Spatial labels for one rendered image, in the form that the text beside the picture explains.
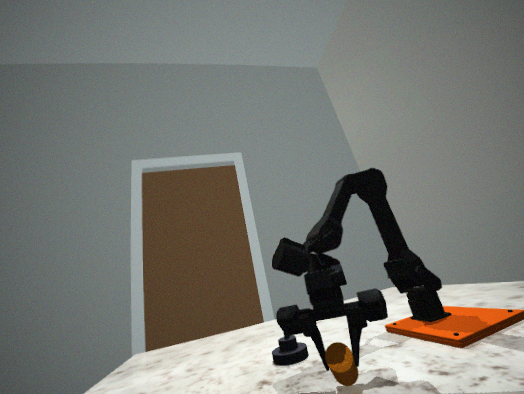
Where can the dark grey round pedestal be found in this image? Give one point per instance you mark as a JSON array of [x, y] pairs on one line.
[[289, 351]]

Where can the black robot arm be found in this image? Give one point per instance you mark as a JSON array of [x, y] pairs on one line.
[[325, 275]]

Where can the orange knob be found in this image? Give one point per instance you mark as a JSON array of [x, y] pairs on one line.
[[340, 361]]

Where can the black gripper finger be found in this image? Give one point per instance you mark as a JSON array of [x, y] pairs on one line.
[[309, 328], [356, 319]]

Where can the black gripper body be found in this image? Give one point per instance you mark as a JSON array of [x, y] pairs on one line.
[[328, 307]]

